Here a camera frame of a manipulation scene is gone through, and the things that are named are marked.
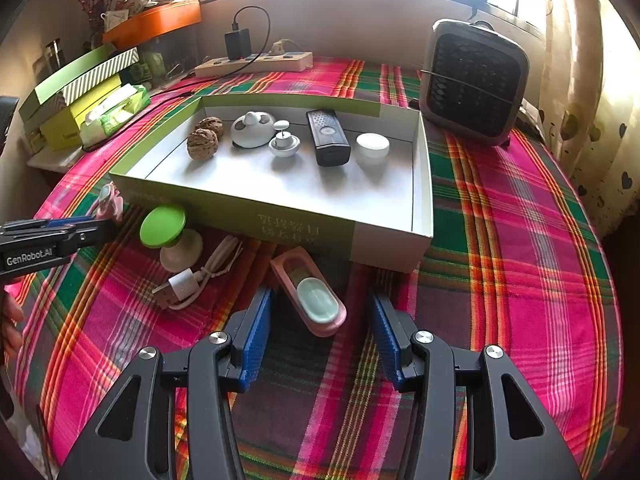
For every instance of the black clip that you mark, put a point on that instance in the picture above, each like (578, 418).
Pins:
(482, 0)

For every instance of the green tissue pack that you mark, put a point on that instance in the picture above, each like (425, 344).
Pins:
(117, 110)

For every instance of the small pink clip item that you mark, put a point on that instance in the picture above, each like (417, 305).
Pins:
(107, 202)

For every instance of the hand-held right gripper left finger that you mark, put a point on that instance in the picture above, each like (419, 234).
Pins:
(255, 335)

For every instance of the brown walnut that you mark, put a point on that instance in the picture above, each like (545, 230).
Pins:
(201, 144)
(209, 125)

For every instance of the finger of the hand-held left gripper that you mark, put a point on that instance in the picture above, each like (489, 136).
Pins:
(90, 232)

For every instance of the small white pump bottle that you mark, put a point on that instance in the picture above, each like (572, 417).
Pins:
(284, 144)

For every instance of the yellow-green box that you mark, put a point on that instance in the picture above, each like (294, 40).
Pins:
(70, 115)

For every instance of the black charger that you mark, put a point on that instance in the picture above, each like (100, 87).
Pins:
(237, 42)

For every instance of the white round jar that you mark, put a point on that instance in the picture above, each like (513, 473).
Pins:
(372, 147)

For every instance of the grey black heater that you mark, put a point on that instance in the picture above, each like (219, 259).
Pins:
(470, 85)

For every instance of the striped box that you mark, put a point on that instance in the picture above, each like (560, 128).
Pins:
(95, 75)

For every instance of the green cardboard box tray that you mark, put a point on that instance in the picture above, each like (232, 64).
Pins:
(300, 200)

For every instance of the heart print curtain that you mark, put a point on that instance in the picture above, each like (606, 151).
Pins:
(585, 85)

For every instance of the green glass jar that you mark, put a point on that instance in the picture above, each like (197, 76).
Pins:
(155, 62)

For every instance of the green capped white knob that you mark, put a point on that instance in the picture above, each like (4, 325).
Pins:
(162, 225)

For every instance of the person's left hand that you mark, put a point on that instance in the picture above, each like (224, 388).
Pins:
(10, 320)

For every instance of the plaid tablecloth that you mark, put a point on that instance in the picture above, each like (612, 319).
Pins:
(500, 235)

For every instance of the green box lid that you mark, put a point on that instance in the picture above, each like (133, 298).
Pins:
(65, 72)

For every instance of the orange box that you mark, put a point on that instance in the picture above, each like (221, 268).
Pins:
(155, 20)

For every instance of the black rectangular device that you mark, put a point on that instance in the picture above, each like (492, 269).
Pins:
(327, 137)

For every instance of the white board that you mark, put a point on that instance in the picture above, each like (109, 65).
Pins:
(50, 160)

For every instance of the white round gadget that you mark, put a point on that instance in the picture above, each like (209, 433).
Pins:
(252, 130)

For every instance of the pink oval case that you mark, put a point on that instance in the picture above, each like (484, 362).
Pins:
(312, 292)

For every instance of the beige power strip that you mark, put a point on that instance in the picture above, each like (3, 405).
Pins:
(255, 62)

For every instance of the white plug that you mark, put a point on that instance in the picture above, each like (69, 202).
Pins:
(280, 46)

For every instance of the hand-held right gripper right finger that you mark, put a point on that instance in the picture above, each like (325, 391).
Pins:
(387, 340)

